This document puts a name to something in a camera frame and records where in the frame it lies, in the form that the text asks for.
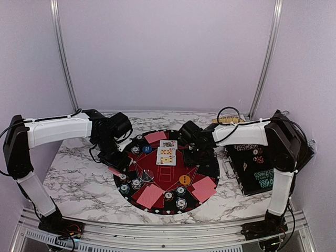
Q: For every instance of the front aluminium rail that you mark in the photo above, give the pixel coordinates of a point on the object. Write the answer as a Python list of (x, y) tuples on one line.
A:
[(213, 236)]

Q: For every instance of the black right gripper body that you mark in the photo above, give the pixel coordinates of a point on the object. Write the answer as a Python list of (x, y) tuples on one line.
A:
[(197, 157)]

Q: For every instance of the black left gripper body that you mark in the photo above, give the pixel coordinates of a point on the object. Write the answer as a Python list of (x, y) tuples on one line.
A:
[(111, 159)]

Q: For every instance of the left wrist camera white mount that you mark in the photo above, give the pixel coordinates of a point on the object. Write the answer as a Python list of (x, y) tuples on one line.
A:
[(123, 145)]

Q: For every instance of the round red black poker mat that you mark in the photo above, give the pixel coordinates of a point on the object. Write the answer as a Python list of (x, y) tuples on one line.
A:
[(165, 177)]

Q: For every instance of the chip stack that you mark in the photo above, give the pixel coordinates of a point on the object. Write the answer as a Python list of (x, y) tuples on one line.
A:
[(168, 196), (139, 137), (124, 178)]

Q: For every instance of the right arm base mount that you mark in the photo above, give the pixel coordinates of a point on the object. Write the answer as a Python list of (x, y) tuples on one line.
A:
[(261, 229)]

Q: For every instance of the blue small blind button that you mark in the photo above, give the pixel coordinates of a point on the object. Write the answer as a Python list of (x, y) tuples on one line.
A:
[(147, 149)]

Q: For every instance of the ten of hearts card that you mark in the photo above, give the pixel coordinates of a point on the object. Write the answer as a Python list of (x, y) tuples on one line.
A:
[(166, 151)]

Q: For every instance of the teal chip row lower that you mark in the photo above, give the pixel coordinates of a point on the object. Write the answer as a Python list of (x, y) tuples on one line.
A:
[(266, 183)]

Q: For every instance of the red dice in case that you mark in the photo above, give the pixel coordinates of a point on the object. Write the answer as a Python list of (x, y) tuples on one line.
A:
[(258, 159)]

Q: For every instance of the red playing card deck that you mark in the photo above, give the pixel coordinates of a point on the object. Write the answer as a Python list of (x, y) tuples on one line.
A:
[(115, 171)]

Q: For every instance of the teal chip row upper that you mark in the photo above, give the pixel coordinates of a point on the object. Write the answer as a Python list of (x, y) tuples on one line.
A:
[(262, 175)]

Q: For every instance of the dealt red card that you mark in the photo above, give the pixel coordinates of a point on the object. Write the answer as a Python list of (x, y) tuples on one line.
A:
[(203, 192), (207, 182), (156, 136), (148, 197), (159, 190)]

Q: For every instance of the left aluminium frame post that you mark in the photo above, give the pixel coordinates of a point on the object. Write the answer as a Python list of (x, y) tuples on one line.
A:
[(62, 53)]

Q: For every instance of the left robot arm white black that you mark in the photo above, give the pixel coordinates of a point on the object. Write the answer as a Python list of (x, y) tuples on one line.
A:
[(24, 135)]

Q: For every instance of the face up white card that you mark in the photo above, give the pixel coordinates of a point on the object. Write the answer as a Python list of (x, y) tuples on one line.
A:
[(169, 144)]

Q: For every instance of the orange big blind button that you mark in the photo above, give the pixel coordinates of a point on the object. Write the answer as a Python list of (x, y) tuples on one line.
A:
[(184, 180)]

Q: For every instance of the teal chip row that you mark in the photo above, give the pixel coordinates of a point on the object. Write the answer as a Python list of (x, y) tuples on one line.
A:
[(266, 183), (262, 175)]

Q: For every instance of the five of hearts card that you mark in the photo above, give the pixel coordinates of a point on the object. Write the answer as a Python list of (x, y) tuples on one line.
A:
[(168, 160)]

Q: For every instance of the green chips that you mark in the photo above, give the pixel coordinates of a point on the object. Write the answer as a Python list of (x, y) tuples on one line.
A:
[(180, 191), (124, 188)]

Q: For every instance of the blue white chip row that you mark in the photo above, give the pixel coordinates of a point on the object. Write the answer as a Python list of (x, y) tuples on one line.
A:
[(245, 147)]

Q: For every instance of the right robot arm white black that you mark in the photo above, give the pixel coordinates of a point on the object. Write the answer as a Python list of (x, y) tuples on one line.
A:
[(253, 132)]

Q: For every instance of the black poker set case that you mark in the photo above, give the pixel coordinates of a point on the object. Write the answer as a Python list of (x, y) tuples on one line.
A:
[(254, 164)]

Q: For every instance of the aluminium frame post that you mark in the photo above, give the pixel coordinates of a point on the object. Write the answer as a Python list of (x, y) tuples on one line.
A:
[(271, 45), (62, 53)]

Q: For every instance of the yellow woven bamboo mat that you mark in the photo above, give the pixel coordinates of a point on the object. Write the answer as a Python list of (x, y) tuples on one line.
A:
[(228, 119)]

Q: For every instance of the right aluminium frame post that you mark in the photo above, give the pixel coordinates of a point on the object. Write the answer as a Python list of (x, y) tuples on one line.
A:
[(271, 45)]

